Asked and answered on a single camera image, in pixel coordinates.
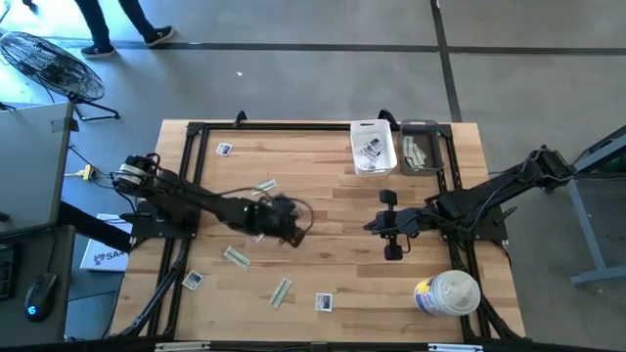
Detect white plastic bin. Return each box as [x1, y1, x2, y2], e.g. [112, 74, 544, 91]
[349, 118, 399, 178]

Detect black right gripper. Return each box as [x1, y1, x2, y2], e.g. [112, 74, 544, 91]
[364, 189, 431, 262]

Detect grey translucent plastic bin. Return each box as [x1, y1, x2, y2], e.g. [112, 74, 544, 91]
[398, 118, 445, 177]

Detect black floor fan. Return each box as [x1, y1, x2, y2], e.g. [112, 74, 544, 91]
[0, 30, 121, 122]

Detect grey metal cart frame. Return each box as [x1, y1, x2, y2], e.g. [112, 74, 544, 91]
[539, 124, 626, 287]

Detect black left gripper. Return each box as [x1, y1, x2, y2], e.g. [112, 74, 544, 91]
[242, 192, 315, 249]

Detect dark desk top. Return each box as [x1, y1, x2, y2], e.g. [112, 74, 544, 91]
[0, 224, 77, 346]

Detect grey desk panel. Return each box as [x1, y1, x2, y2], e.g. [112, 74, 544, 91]
[0, 101, 75, 240]

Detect black computer mouse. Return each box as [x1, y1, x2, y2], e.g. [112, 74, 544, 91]
[23, 272, 59, 324]

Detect black keyboard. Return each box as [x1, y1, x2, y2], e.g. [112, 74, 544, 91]
[0, 242, 21, 302]

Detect silver metal bracket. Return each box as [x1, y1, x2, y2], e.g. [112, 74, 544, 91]
[427, 342, 484, 352]
[155, 342, 211, 352]

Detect white cardboard box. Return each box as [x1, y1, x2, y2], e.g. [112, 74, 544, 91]
[79, 212, 133, 273]

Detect white wipes canister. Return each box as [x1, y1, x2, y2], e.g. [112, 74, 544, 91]
[413, 269, 482, 318]

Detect person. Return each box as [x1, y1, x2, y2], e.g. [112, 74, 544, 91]
[72, 0, 177, 59]

